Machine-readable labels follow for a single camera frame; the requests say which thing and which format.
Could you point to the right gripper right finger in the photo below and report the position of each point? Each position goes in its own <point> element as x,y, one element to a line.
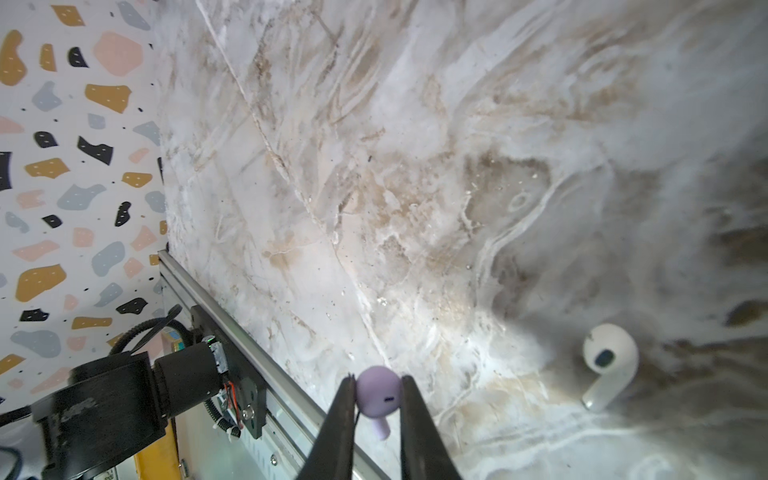
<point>423,454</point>

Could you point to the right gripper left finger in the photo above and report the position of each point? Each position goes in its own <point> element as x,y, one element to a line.
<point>332,454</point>

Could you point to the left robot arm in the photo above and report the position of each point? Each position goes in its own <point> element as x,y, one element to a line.
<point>115,406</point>

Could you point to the white earbud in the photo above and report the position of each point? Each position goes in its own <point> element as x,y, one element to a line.
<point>612,353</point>

